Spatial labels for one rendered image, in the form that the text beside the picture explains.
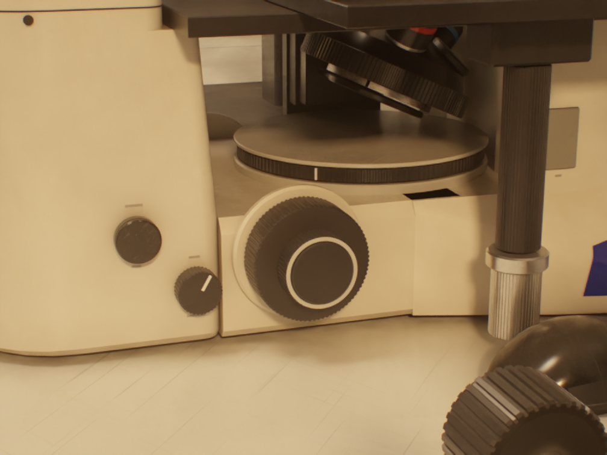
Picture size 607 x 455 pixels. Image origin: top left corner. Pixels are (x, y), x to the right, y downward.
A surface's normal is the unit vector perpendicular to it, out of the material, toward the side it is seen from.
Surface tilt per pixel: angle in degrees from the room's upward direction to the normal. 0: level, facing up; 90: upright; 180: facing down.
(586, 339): 23
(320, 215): 90
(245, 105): 0
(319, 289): 90
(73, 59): 90
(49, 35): 90
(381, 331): 0
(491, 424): 49
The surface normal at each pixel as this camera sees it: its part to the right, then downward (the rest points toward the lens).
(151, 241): 0.32, 0.27
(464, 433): -0.88, -0.26
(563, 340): -0.18, -0.80
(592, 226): 0.22, -0.43
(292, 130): 0.00, -0.96
